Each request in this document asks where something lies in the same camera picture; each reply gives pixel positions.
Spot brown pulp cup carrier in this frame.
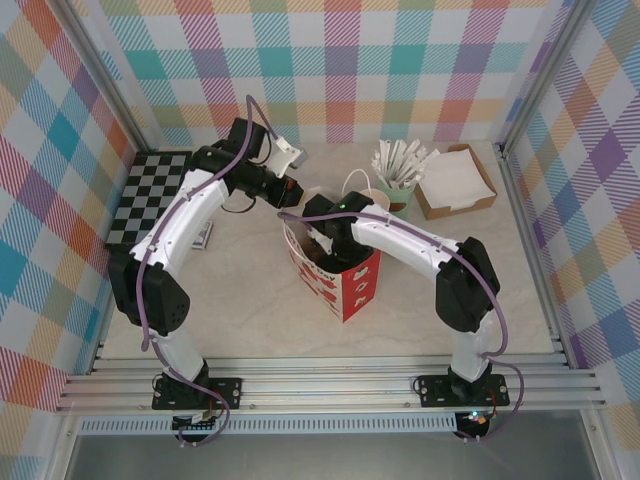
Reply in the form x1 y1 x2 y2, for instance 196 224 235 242
294 232 326 264

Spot white red printed paper bag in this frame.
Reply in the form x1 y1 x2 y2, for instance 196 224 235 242
282 168 384 325

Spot mint green straw holder cup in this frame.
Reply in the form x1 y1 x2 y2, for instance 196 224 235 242
375 172 417 221

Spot small silver packet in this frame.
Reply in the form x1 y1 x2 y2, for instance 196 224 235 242
192 219 215 251

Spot black grey chessboard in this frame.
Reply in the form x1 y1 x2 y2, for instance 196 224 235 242
104 151 194 251

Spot brown cardboard napkin box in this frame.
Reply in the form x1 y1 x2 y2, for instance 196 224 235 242
413 143 499 221

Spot white napkin stack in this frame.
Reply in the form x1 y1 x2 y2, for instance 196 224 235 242
418 149 491 209

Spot grey metal panel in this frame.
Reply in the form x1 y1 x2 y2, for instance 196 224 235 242
64 433 601 480

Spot small left control board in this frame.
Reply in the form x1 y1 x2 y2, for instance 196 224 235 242
172 410 221 435

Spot small control board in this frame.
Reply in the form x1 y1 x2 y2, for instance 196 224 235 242
459 408 492 434
172 410 221 435

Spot small right control board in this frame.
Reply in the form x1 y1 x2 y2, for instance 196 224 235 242
459 408 492 434

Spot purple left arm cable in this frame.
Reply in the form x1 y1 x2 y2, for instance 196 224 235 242
135 94 284 449

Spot aluminium left frame post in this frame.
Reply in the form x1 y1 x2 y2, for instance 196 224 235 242
52 0 164 154

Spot aluminium frame post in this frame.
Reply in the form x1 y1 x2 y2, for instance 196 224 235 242
52 0 164 154
497 0 597 151

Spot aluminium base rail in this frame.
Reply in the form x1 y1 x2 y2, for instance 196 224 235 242
54 355 609 414

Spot aluminium side rail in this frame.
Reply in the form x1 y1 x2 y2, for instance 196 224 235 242
497 142 574 371

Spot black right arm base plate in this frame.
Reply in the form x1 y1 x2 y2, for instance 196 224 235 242
417 374 511 409

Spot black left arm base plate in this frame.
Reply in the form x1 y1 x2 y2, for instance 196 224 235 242
152 377 244 412

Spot white slotted cable duct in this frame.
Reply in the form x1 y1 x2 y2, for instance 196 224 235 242
79 418 459 435

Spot aluminium right frame post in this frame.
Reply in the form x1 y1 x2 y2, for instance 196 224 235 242
497 0 597 151

